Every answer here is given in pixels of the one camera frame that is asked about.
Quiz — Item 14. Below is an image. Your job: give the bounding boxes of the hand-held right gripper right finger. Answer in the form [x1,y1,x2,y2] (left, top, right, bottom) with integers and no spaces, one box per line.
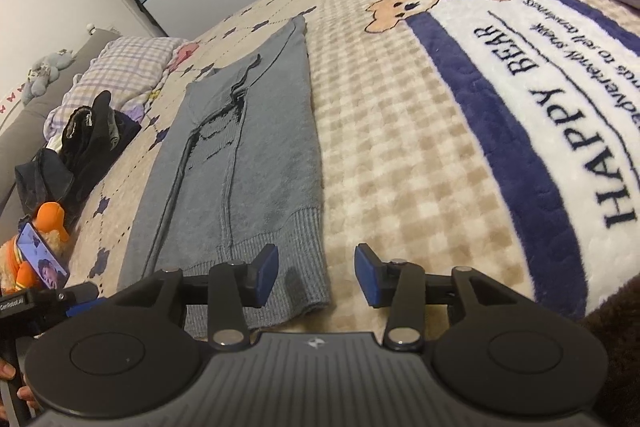
[354,244,506,350]

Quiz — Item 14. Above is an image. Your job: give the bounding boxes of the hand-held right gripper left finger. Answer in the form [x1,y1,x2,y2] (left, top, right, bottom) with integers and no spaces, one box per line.
[117,243,280,350]

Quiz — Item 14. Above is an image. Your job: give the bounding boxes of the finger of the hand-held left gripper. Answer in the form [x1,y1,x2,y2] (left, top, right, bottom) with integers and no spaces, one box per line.
[60,282,109,320]

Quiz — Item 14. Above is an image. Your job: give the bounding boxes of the grey knit sweater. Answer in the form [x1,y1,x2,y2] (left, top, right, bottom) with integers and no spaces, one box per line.
[117,14,334,341]

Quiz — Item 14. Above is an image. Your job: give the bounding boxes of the person's left hand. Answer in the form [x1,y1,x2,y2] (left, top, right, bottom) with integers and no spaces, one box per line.
[0,358,40,414]

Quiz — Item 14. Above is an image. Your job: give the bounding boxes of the smartphone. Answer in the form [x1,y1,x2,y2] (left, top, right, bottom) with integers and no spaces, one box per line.
[17,221,70,291]

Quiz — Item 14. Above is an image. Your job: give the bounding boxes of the orange plush toy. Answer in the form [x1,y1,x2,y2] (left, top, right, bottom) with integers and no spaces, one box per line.
[0,202,72,296]

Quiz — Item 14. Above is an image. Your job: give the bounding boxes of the dark blue jeans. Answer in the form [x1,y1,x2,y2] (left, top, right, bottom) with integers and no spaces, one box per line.
[14,149,77,214]

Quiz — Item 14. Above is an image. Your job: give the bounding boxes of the beige bear printed blanket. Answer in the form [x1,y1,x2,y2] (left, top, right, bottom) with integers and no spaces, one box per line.
[65,0,640,344]

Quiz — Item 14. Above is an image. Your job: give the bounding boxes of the black garment pile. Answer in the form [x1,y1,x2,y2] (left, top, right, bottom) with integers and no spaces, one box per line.
[59,89,144,220]

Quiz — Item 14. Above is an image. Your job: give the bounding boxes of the grey plush toy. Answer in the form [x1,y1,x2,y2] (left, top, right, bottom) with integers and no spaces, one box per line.
[22,49,77,104]

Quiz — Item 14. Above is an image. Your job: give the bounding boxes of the purple checked pillow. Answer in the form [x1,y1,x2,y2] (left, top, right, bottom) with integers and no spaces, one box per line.
[44,36,194,138]

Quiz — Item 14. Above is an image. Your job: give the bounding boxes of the brown fleece garment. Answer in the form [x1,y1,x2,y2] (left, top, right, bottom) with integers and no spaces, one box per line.
[581,276,640,427]

